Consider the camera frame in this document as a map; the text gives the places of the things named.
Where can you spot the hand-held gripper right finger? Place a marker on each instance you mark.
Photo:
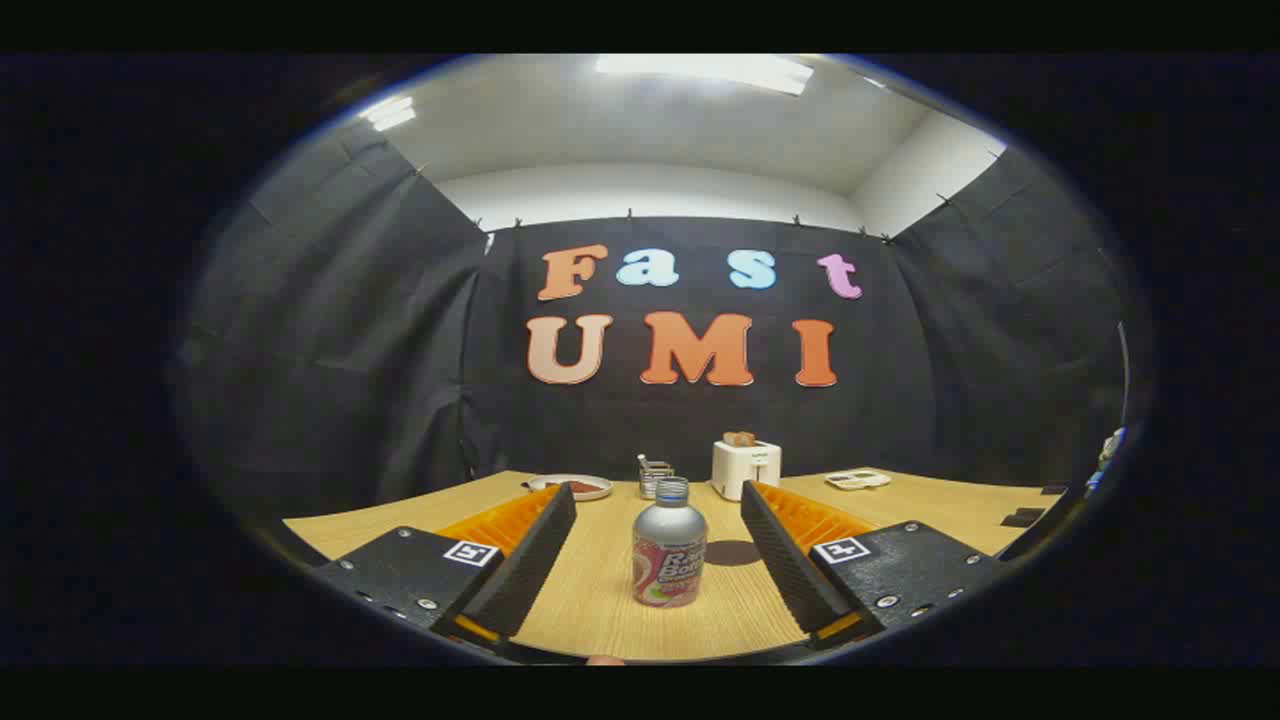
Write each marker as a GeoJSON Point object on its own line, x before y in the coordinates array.
{"type": "Point", "coordinates": [790, 570]}

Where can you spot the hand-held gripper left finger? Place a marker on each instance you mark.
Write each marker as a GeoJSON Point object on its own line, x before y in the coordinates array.
{"type": "Point", "coordinates": [525, 570]}

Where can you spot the silver juice bottle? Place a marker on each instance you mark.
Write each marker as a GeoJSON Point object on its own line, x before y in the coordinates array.
{"type": "Point", "coordinates": [668, 545]}

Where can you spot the wooden table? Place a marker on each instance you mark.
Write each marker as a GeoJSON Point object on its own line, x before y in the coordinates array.
{"type": "Point", "coordinates": [600, 600]}

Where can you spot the white round plate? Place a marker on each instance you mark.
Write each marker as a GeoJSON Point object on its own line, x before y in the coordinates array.
{"type": "Point", "coordinates": [590, 491]}

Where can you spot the white toaster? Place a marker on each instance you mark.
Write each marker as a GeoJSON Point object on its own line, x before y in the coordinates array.
{"type": "Point", "coordinates": [745, 470]}

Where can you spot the white divided tray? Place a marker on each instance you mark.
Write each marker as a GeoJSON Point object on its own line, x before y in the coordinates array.
{"type": "Point", "coordinates": [858, 479]}

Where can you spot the bread slice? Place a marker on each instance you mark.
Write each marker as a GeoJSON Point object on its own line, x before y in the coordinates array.
{"type": "Point", "coordinates": [739, 438]}

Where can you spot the small pale device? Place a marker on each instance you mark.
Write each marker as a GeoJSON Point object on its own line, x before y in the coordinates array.
{"type": "Point", "coordinates": [1108, 455]}

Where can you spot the small ceiling light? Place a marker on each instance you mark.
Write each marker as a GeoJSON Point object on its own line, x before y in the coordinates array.
{"type": "Point", "coordinates": [390, 112]}

